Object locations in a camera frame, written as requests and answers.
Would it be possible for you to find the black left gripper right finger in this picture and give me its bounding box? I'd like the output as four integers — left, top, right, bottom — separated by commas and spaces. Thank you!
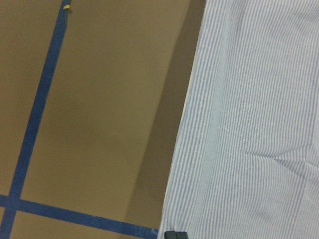
176, 232, 187, 239

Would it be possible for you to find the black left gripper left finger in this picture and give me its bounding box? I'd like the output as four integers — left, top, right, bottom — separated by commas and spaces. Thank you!
164, 231, 176, 239

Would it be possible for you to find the light blue striped shirt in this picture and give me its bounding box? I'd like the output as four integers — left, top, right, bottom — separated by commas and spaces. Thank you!
158, 0, 319, 239

